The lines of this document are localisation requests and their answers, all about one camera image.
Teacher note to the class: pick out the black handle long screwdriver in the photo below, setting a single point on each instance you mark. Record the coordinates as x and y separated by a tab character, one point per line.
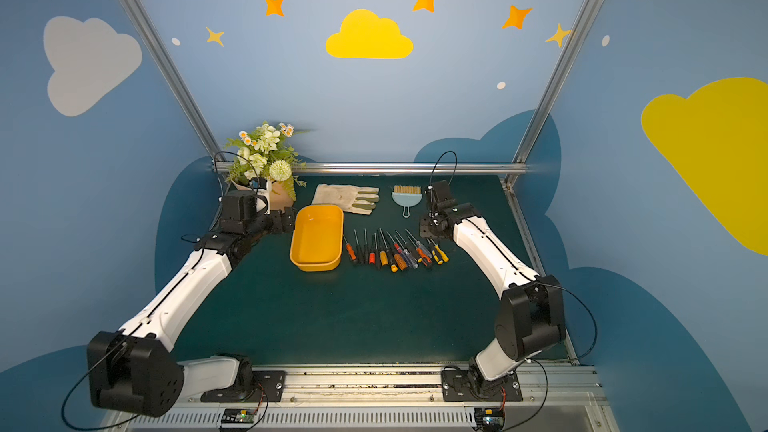
388	254

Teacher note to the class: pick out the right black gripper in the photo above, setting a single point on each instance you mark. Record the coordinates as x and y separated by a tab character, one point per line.
430	227

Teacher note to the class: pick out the red black handle screwdriver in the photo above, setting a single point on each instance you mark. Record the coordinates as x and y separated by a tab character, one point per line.
370	255

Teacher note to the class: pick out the small blue brush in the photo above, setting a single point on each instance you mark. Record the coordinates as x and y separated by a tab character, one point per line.
406	197

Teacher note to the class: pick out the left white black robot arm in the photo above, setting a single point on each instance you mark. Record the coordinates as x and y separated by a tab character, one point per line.
133	369

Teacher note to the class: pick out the yellow black handled screwdriver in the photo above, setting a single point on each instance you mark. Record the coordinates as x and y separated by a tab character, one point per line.
441	253

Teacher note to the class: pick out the left circuit board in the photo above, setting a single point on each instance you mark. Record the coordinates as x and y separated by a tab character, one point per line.
238	419

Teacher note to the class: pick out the black yellow slim screwdriver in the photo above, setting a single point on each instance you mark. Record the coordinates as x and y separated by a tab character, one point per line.
434	253

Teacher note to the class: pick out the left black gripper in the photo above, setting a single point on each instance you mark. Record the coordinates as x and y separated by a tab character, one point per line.
281	219

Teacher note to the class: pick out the aluminium back frame bar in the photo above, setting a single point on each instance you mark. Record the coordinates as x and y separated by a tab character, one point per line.
420	169

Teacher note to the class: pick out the clear handle screwdriver small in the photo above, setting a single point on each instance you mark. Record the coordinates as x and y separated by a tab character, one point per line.
409	256

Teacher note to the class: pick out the right circuit board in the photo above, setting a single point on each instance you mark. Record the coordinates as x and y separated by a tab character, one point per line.
488	419

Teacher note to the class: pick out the circuit board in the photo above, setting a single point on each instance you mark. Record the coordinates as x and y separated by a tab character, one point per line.
238	419
488	419

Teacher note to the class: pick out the purple clear handle screwdriver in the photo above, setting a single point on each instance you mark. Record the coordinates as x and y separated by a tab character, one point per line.
401	252

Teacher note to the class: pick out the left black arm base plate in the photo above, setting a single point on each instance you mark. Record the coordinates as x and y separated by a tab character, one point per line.
254	386

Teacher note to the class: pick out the right aluminium frame post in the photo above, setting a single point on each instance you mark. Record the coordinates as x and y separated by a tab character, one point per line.
580	30

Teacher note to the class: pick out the beige work glove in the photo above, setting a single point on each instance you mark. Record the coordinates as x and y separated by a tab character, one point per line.
349	198

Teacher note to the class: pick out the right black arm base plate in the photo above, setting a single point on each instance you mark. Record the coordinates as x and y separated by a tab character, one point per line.
465	385

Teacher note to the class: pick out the left aluminium frame post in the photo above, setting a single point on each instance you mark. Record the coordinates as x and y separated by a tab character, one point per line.
151	38

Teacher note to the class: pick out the orange brown handle screwdriver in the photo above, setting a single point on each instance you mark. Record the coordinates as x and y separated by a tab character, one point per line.
399	263

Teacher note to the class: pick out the aluminium frame post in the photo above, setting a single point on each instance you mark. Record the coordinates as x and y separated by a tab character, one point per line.
580	30
151	38

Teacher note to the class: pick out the yellow plastic storage box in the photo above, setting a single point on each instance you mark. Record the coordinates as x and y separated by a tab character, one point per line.
316	244

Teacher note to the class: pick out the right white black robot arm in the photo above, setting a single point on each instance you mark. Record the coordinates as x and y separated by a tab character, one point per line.
531	315

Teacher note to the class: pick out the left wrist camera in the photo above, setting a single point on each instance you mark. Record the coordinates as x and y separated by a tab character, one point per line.
243	212

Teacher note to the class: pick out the pink pot with flowers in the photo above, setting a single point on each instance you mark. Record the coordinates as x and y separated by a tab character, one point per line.
264	153

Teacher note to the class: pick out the aluminium front rail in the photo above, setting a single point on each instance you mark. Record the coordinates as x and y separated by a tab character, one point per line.
397	397

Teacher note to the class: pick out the black ribbed handle screwdriver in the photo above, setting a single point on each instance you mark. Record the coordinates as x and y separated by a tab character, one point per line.
358	251

